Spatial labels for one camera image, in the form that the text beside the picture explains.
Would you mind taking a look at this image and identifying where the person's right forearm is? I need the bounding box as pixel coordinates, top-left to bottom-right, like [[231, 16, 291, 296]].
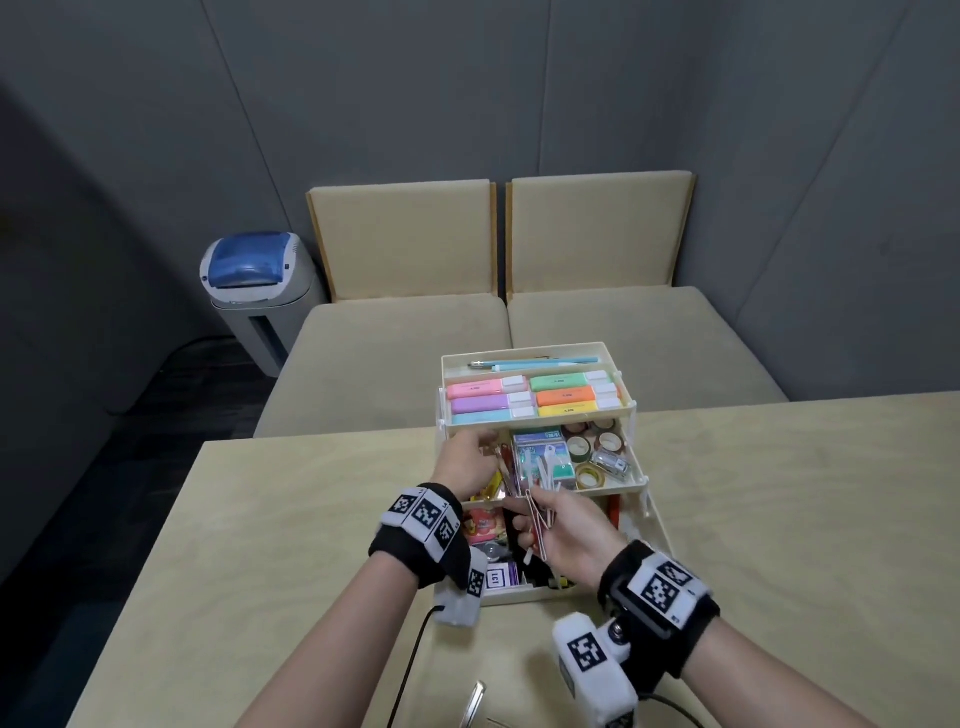
[[678, 618, 880, 728]]

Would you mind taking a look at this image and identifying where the purple highlighter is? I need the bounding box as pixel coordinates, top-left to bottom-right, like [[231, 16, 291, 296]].
[[450, 391, 535, 416]]

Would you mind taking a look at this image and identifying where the person's left hand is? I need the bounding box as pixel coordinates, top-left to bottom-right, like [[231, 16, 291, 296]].
[[431, 427, 505, 502]]

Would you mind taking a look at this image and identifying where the person's left forearm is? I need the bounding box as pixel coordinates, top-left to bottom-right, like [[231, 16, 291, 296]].
[[236, 551, 423, 728]]

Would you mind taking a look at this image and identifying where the pink cartoon card pack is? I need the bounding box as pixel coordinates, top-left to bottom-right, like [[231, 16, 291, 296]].
[[463, 506, 511, 547]]

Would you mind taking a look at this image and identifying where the yellow highlighter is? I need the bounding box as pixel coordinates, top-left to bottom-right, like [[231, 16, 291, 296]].
[[537, 397, 625, 420]]

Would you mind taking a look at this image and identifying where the light blue highlighter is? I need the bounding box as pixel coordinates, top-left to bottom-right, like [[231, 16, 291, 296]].
[[451, 406, 538, 427]]

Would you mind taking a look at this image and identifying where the person's right hand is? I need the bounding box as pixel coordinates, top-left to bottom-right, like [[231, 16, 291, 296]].
[[503, 487, 631, 594]]

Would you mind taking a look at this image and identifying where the black camera cable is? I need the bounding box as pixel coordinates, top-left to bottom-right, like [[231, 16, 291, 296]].
[[386, 603, 448, 728], [637, 689, 707, 728]]

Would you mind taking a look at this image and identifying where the grey blue-lid paper shredder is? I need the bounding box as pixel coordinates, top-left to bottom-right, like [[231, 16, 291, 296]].
[[199, 232, 326, 379]]

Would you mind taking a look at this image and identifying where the green highlighter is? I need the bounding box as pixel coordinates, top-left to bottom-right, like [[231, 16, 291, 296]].
[[530, 369, 611, 394]]

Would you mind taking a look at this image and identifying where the green white staple box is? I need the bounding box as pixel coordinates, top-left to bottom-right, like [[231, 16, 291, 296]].
[[515, 442, 578, 490]]

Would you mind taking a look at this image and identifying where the beige sofa chair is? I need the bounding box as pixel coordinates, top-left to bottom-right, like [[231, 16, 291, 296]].
[[506, 170, 790, 411], [254, 179, 514, 439]]

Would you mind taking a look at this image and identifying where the cream tiered organizer box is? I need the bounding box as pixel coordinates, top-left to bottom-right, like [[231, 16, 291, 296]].
[[434, 342, 677, 608]]

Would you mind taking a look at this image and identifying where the orange highlighter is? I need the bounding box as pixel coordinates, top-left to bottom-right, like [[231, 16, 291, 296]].
[[536, 383, 619, 409]]

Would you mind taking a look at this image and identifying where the black white marker wristband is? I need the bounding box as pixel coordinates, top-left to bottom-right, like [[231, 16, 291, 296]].
[[597, 539, 722, 696], [368, 482, 473, 591]]

